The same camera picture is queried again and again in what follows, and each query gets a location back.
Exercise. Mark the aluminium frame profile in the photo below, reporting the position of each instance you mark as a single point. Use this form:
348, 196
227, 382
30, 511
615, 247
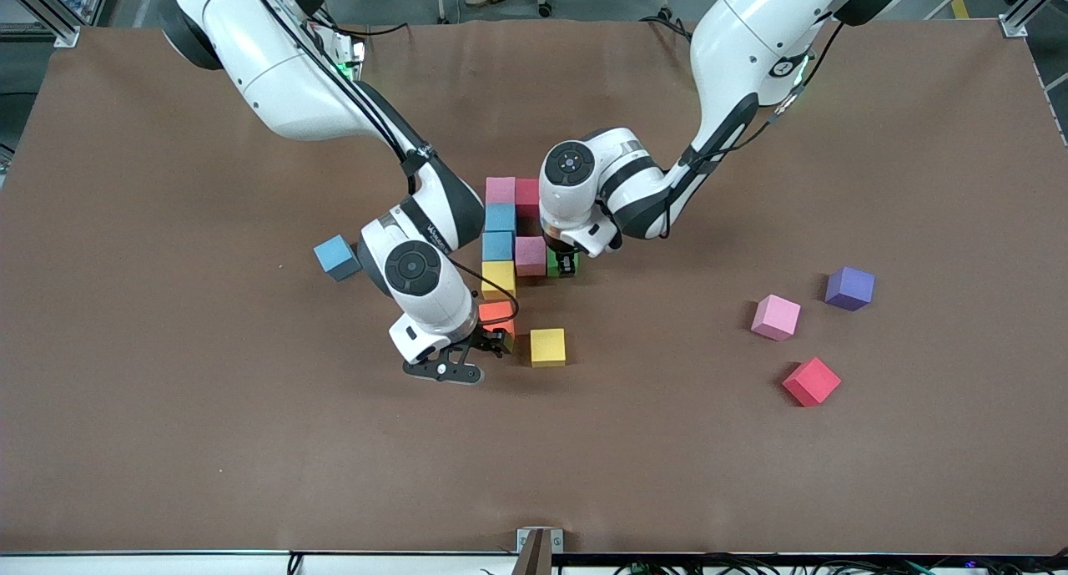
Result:
1030, 7
50, 12

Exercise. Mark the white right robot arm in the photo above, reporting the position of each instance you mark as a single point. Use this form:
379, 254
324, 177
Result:
284, 66

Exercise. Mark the pink foam cube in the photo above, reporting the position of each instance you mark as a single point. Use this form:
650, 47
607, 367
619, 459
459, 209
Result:
501, 190
775, 317
531, 256

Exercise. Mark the red foam cube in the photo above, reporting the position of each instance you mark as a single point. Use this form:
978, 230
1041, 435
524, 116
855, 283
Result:
811, 381
527, 195

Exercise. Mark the orange foam cube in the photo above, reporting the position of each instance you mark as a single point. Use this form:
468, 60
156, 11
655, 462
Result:
496, 310

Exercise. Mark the green foam cube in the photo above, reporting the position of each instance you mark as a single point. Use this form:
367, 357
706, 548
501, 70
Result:
551, 266

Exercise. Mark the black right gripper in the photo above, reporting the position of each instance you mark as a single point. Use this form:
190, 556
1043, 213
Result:
486, 339

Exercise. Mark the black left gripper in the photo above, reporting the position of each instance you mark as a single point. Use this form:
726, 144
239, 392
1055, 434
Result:
563, 259

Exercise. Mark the brown table cover mat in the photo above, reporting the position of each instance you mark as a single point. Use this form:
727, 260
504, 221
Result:
250, 458

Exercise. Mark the blue foam cube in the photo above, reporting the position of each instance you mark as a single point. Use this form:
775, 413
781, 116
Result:
337, 258
497, 245
500, 218

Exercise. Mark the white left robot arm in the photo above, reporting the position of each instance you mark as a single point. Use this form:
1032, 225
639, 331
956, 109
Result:
751, 49

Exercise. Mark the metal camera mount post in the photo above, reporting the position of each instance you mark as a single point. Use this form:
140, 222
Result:
538, 550

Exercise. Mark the purple foam cube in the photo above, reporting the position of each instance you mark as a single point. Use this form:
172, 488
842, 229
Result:
849, 288

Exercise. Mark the yellow foam cube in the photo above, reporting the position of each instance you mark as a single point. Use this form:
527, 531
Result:
547, 347
498, 276

